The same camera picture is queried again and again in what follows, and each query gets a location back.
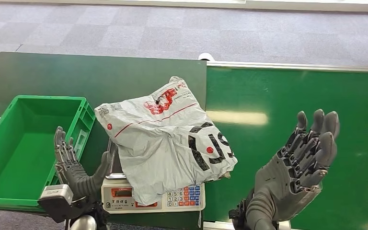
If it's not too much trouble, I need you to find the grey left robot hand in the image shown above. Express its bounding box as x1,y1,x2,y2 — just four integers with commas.
54,126,113,201

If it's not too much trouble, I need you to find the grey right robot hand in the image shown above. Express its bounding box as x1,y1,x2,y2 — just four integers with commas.
246,109,341,230

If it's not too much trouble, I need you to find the grey printed courier bag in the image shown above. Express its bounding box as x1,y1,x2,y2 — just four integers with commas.
94,76,239,207

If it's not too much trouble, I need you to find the green conveyor belt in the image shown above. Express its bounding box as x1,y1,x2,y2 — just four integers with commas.
204,67,368,230

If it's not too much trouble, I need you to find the green plastic crate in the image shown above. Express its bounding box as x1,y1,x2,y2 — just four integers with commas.
0,95,96,213

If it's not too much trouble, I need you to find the white electronic scale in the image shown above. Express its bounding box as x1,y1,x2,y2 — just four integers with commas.
101,173,206,214

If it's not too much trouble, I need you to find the white round roller end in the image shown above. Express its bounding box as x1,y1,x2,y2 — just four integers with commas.
198,52,217,61

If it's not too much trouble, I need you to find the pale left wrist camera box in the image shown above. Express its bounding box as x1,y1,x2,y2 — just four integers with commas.
38,184,74,223

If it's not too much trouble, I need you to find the silver conveyor side rail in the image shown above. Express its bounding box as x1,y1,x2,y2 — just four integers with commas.
207,61,368,74
203,221,235,230

